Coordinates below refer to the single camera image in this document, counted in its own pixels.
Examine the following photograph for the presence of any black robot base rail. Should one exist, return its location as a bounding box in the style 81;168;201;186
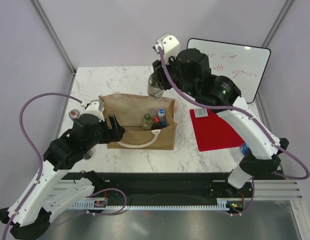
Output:
63;172;253;205

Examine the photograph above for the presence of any glass cola bottle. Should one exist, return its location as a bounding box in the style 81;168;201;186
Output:
151;116;162;130

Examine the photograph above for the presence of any white slotted cable duct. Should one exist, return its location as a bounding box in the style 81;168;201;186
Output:
68;198;244;211

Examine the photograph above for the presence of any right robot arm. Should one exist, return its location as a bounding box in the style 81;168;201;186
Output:
152;47;289;197

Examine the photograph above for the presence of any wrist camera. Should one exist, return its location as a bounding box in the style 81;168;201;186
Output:
152;33;180;57
80;99;105;121

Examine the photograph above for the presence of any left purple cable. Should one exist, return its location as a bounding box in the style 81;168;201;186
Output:
1;92;86;240

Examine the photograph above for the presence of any red clip file folder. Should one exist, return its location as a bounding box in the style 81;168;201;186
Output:
189;108;244;152

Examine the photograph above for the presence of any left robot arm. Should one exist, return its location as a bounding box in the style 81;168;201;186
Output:
0;113;125;240

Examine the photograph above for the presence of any brown canvas tote bag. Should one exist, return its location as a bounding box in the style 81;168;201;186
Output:
99;93;177;150

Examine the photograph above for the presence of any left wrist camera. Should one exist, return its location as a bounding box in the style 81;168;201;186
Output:
80;99;105;121

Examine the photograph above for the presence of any blue red drink can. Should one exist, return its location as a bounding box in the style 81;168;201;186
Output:
68;109;81;122

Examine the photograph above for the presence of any purple cable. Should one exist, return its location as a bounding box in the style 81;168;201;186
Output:
1;92;86;240
157;48;310;181

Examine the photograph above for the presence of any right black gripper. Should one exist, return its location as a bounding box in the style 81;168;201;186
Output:
151;50;198;100

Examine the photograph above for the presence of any blue label plastic bottle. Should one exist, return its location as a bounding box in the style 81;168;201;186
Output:
231;142;249;163

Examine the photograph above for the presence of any blue label water bottle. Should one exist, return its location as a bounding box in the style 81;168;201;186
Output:
157;108;167;129

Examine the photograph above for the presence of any black drink can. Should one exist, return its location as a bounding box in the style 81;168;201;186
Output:
83;150;93;160

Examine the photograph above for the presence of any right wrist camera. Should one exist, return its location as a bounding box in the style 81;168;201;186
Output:
152;33;180;57

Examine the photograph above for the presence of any clear soda water bottle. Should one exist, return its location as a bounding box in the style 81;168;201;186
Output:
147;73;164;99

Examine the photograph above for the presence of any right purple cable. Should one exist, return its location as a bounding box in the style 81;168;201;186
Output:
157;48;310;181

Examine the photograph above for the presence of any white whiteboard black frame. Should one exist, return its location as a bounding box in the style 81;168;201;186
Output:
187;38;271;104

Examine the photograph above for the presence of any green cap glass bottle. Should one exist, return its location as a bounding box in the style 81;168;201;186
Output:
142;113;153;131

